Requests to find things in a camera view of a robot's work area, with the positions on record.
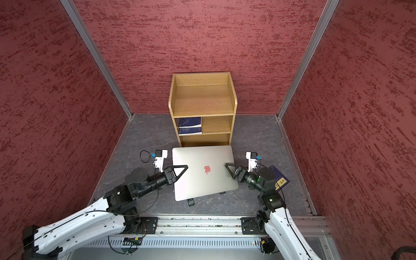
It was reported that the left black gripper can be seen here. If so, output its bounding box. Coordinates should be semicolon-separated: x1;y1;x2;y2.
136;164;188;198

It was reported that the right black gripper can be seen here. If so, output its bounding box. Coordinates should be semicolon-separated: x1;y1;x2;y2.
224;164;264;193

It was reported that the silver laptop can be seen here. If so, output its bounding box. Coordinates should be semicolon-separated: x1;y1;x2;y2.
172;146;238;201

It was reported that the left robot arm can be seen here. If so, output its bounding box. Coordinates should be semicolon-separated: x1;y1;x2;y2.
21;165;188;260

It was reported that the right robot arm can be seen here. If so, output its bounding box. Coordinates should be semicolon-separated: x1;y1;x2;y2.
225;163;319;260

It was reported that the black laptop stand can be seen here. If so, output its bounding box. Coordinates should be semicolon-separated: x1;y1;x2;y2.
187;191;226;208

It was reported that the blue book in shelf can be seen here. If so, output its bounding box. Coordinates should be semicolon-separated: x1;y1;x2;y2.
178;117;203;136

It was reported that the wooden shelf unit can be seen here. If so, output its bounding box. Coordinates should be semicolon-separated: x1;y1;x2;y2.
169;71;238;147

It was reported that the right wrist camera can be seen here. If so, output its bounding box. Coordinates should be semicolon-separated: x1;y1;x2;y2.
246;152;262;172

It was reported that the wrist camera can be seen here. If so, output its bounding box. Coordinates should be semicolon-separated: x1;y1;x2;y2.
152;149;168;173
246;152;262;172

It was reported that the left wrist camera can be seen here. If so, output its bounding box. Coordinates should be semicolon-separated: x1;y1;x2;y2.
152;149;168;173

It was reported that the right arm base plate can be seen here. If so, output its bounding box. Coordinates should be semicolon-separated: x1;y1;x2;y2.
240;217;266;235

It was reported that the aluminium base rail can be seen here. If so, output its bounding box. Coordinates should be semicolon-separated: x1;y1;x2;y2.
144;214;330;237

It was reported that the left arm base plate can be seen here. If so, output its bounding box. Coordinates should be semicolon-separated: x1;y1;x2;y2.
123;217;159;236

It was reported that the left corner aluminium post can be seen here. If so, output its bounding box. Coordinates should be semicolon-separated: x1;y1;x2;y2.
60;0;134;120

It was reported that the corner aluminium post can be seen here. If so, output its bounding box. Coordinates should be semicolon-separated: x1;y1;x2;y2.
60;0;134;120
277;0;340;121

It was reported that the right corner aluminium post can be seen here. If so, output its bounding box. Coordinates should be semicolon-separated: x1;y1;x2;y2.
277;0;340;121

